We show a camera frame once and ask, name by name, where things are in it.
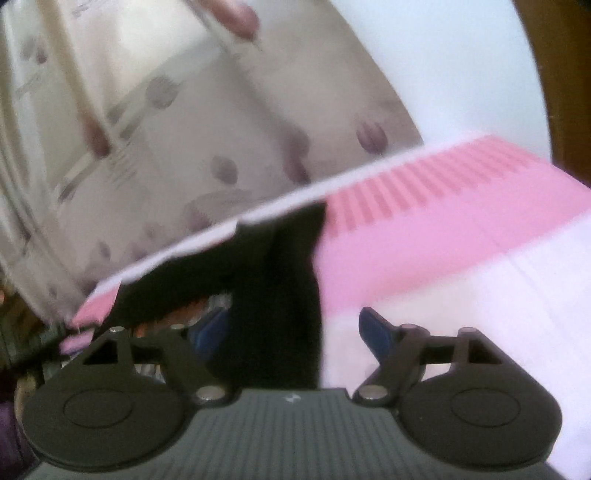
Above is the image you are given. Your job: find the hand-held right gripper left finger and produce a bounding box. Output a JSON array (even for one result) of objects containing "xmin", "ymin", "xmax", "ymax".
[{"xmin": 83, "ymin": 308, "xmax": 232, "ymax": 405}]

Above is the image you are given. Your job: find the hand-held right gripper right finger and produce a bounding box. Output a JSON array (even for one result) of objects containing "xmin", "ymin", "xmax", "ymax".
[{"xmin": 353, "ymin": 306, "xmax": 505, "ymax": 408}]

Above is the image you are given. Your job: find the black garment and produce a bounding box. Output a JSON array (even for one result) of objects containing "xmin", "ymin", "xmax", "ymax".
[{"xmin": 115, "ymin": 202, "xmax": 329, "ymax": 391}]

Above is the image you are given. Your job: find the pink checked bed sheet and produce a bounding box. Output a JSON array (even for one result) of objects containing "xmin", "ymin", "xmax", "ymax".
[{"xmin": 61, "ymin": 131, "xmax": 591, "ymax": 480}]

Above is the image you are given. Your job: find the beige flower print curtain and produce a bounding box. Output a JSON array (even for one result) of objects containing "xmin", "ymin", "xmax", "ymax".
[{"xmin": 0, "ymin": 0, "xmax": 424, "ymax": 326}]

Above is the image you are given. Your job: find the brown wooden frame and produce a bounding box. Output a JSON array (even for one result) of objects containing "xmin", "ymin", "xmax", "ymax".
[{"xmin": 512, "ymin": 0, "xmax": 591, "ymax": 188}]

